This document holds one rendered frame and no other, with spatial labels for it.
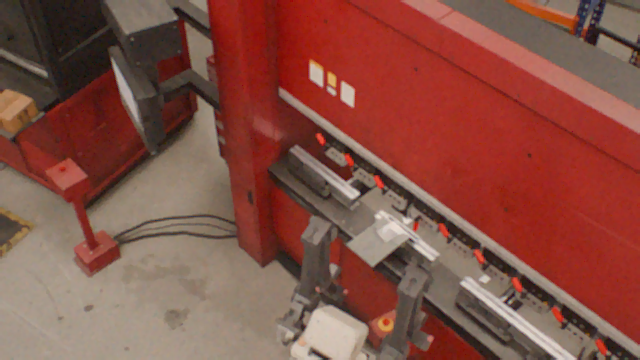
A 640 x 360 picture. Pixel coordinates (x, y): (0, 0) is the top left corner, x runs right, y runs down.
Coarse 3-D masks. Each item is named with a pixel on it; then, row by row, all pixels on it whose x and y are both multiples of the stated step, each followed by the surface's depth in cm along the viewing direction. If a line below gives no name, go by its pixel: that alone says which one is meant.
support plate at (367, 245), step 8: (376, 224) 369; (384, 224) 369; (368, 232) 366; (352, 240) 363; (360, 240) 362; (368, 240) 362; (376, 240) 362; (392, 240) 363; (400, 240) 362; (352, 248) 359; (360, 248) 359; (368, 248) 359; (376, 248) 359; (384, 248) 359; (392, 248) 359; (360, 256) 356; (368, 256) 356; (376, 256) 356; (384, 256) 356
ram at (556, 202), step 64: (320, 0) 316; (320, 64) 341; (384, 64) 305; (448, 64) 276; (384, 128) 329; (448, 128) 295; (512, 128) 268; (448, 192) 317; (512, 192) 286; (576, 192) 261; (576, 256) 278
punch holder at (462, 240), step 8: (448, 224) 329; (456, 224) 325; (448, 232) 332; (456, 232) 328; (464, 232) 323; (456, 240) 331; (464, 240) 327; (472, 240) 322; (456, 248) 334; (464, 248) 329; (472, 248) 326; (480, 248) 334; (464, 256) 332; (472, 256) 332
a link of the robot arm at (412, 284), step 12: (408, 276) 272; (420, 276) 272; (408, 288) 271; (420, 288) 269; (408, 300) 271; (396, 312) 278; (408, 312) 276; (396, 324) 281; (408, 324) 284; (384, 336) 292; (396, 336) 285; (396, 348) 288; (408, 348) 291
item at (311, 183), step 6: (294, 168) 409; (300, 168) 409; (294, 174) 408; (300, 174) 406; (306, 174) 406; (306, 180) 403; (312, 180) 403; (312, 186) 400; (318, 186) 400; (318, 192) 398; (324, 192) 397; (330, 192) 397; (324, 198) 396
